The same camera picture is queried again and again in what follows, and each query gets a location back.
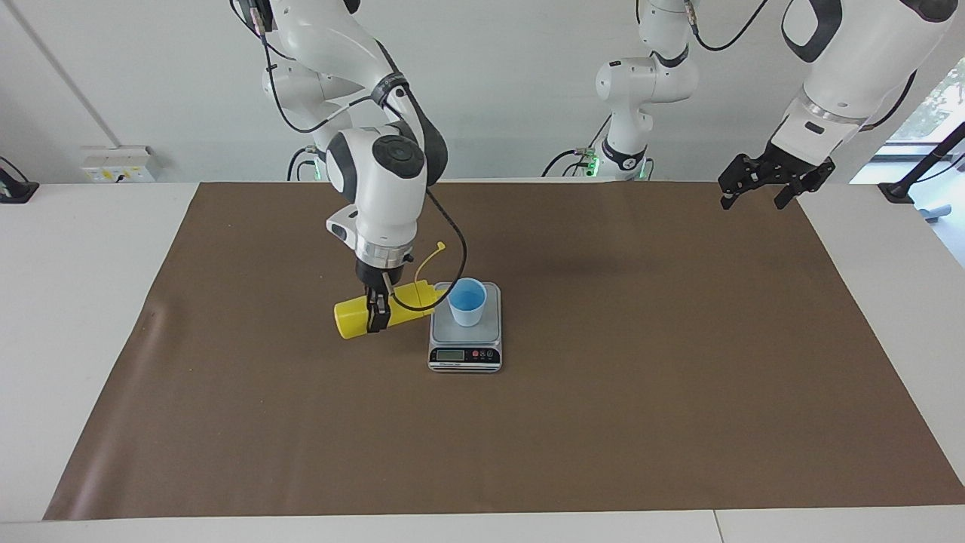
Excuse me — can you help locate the white wall socket box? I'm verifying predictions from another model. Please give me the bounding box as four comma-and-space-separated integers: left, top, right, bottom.
79, 146, 160, 184

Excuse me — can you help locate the brown table mat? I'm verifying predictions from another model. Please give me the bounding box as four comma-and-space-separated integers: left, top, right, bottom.
43, 181, 965, 521

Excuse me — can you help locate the black stand with pole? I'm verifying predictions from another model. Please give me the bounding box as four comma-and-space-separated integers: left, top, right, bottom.
878, 121, 965, 204

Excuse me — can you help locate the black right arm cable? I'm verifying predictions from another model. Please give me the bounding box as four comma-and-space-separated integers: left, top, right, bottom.
256, 0, 468, 311

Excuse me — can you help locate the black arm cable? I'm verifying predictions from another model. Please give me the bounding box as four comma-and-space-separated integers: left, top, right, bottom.
682, 0, 917, 139
256, 0, 468, 311

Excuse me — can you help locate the black base cable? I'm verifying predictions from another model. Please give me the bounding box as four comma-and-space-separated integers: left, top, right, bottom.
286, 146, 317, 182
541, 113, 613, 179

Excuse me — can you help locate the window with green foliage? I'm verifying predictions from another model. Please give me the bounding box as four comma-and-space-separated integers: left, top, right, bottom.
888, 59, 965, 146

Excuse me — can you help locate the yellow squeeze bottle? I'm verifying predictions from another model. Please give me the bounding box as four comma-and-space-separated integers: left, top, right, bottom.
334, 241, 447, 340

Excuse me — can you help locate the silver digital kitchen scale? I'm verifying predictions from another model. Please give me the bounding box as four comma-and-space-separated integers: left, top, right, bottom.
428, 282, 503, 374

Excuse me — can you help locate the black table clamp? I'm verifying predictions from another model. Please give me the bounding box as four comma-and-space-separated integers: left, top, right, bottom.
0, 156, 40, 204

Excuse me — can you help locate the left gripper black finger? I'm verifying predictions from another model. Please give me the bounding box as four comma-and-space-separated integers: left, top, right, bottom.
716, 154, 780, 212
774, 159, 835, 211

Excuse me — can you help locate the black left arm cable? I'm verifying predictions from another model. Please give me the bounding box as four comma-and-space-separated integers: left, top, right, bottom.
682, 0, 917, 139

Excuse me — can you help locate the light blue cup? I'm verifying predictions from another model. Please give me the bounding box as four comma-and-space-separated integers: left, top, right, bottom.
446, 278, 488, 327

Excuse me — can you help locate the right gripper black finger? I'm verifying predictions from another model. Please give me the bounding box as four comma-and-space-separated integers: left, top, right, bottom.
366, 287, 394, 335

